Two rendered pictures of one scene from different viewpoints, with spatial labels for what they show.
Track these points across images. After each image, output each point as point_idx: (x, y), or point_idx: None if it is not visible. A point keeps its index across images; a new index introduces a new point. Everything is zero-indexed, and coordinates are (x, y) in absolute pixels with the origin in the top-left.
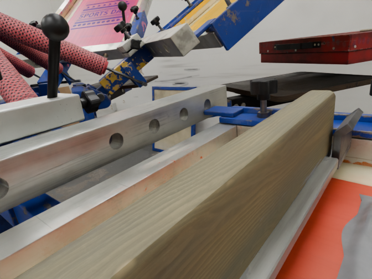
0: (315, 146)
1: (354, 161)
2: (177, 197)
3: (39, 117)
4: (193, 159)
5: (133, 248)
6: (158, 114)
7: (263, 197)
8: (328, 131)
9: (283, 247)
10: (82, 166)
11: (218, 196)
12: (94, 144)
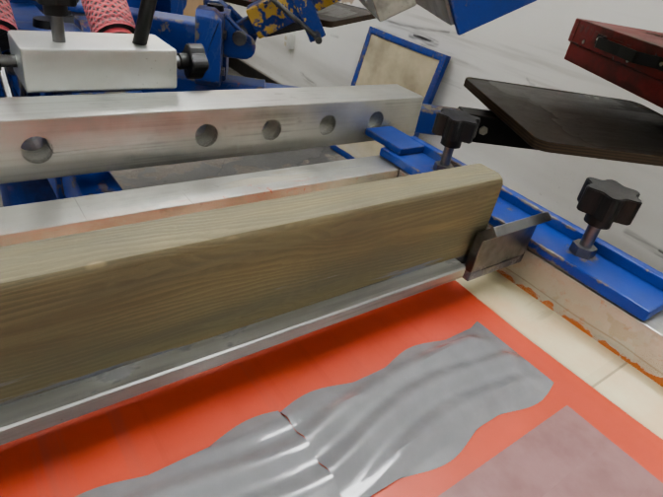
0: (425, 240)
1: (518, 282)
2: (171, 233)
3: (113, 69)
4: None
5: (108, 254)
6: (283, 114)
7: (287, 267)
8: (470, 228)
9: (294, 324)
10: (149, 155)
11: (210, 246)
12: (174, 131)
